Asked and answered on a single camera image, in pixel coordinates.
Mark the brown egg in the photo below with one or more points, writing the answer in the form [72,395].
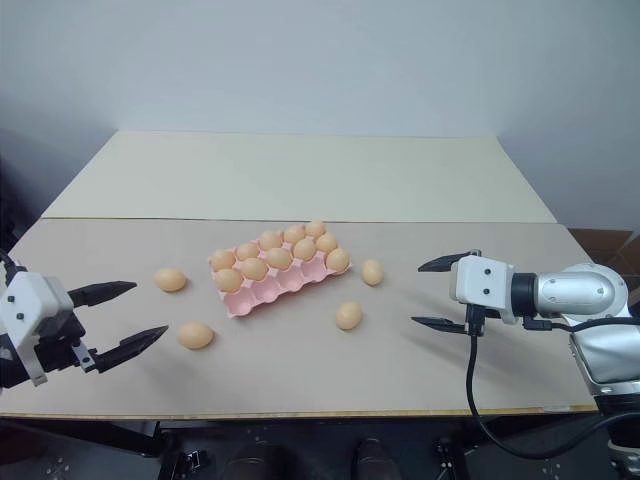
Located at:
[304,248]
[222,259]
[247,251]
[195,335]
[229,280]
[170,280]
[254,268]
[315,229]
[294,233]
[326,243]
[372,272]
[270,240]
[278,258]
[337,260]
[349,315]

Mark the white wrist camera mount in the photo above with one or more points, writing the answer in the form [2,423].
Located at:
[482,285]
[30,310]

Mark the pink plastic egg tray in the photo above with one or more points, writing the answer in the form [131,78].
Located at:
[260,301]

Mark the brown cardboard box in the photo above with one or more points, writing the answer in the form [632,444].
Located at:
[610,245]

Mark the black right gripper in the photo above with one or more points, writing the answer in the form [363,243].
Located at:
[475,317]

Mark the black table frame beam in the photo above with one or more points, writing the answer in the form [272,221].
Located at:
[100,436]

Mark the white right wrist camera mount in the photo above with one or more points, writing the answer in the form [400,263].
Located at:
[482,285]

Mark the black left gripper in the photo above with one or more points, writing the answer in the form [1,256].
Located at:
[57,337]

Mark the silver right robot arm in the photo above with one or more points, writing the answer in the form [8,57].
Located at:
[585,295]

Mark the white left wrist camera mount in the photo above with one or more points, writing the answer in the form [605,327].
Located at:
[30,310]

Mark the dark rounded shape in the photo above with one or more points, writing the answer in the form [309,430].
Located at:
[260,462]
[374,459]

